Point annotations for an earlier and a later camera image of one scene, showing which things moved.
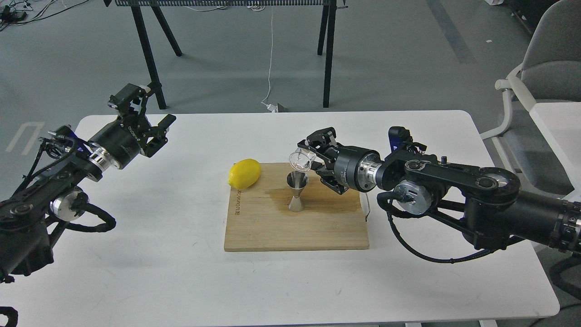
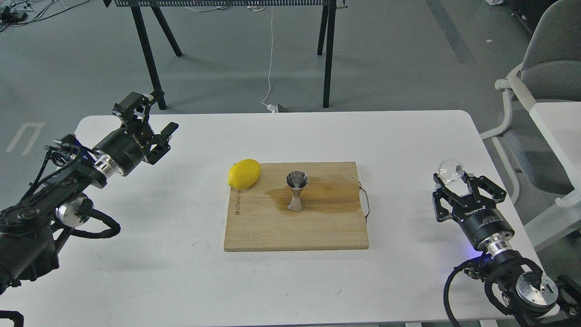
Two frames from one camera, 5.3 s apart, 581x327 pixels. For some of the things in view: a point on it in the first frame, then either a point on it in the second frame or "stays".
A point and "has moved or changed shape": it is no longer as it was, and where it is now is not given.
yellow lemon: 244,173 stays
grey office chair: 550,72 stays
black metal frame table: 326,32 stays
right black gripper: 356,167 to 477,221
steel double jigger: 297,180 stays
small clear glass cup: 301,160 has moved or changed shape
